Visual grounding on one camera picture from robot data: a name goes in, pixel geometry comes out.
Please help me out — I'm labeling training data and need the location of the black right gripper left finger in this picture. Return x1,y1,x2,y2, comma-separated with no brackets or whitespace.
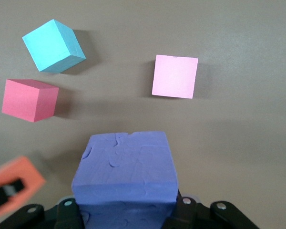
0,198,86,229

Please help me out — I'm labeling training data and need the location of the pink foam cube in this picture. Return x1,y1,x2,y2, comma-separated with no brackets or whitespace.
151,54,199,99

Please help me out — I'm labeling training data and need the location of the red foam cube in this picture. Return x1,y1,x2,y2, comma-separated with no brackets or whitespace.
1,79,60,123

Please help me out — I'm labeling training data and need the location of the cyan foam cube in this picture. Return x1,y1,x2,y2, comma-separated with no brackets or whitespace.
22,19,86,74

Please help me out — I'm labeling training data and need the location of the orange foam cube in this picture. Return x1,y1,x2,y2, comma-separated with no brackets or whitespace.
0,156,47,219

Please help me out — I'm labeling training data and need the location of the purple foam cube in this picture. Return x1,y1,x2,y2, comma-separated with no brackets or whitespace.
71,130,179,229

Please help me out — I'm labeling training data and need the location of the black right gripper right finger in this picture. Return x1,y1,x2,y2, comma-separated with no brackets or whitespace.
165,190,260,229

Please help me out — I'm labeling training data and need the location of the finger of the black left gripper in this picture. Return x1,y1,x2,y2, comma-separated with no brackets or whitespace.
0,177,26,213

